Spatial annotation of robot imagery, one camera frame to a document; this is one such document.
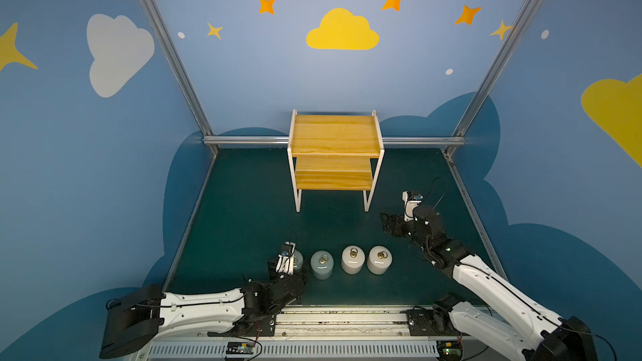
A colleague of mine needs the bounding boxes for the white tea canister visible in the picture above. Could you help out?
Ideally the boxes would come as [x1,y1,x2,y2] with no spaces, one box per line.
[341,245,365,275]
[366,246,393,275]

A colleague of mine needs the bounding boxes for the grey-blue tea canister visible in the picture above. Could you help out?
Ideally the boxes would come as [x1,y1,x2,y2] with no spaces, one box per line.
[292,250,304,272]
[310,251,334,281]

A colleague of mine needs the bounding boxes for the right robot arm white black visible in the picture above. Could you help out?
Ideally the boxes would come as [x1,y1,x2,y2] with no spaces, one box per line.
[381,205,598,360]

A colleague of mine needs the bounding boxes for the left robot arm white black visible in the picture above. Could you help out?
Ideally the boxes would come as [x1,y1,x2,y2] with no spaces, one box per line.
[100,266,309,359]

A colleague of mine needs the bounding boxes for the left controller board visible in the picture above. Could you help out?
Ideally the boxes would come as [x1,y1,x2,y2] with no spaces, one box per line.
[223,341,257,360]

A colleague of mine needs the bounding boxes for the controller board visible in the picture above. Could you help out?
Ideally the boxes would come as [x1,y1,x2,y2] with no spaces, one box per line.
[436,341,463,361]
[223,341,257,360]

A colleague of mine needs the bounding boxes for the right controller board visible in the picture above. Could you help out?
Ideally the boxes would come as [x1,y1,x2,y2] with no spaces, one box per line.
[436,341,463,361]

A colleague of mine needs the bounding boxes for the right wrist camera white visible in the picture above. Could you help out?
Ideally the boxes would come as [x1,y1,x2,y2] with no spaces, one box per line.
[402,191,423,222]

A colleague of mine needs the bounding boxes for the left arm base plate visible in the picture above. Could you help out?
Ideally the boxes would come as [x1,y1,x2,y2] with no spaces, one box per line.
[207,314,277,339]

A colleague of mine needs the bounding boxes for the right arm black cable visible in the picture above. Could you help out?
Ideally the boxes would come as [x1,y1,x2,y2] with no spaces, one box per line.
[420,176,450,212]

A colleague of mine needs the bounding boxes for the wooden two-tier shelf white frame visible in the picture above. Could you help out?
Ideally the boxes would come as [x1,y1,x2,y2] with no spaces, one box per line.
[287,110,385,212]

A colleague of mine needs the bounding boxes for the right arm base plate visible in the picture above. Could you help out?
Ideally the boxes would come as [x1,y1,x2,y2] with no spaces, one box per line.
[405,307,466,337]

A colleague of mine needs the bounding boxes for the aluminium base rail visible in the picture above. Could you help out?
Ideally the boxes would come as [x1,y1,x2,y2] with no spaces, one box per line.
[128,306,510,360]

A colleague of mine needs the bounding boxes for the rear aluminium frame bar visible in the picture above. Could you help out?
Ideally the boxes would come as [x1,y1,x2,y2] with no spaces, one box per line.
[203,135,466,147]

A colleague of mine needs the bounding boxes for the right aluminium frame post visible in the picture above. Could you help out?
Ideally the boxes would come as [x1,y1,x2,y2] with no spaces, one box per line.
[446,0,545,158]

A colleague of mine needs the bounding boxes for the aluminium frame post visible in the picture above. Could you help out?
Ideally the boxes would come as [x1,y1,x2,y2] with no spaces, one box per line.
[139,0,213,140]
[446,0,545,158]

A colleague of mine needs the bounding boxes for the left aluminium frame post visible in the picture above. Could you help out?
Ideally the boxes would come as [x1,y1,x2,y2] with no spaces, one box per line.
[139,0,213,140]

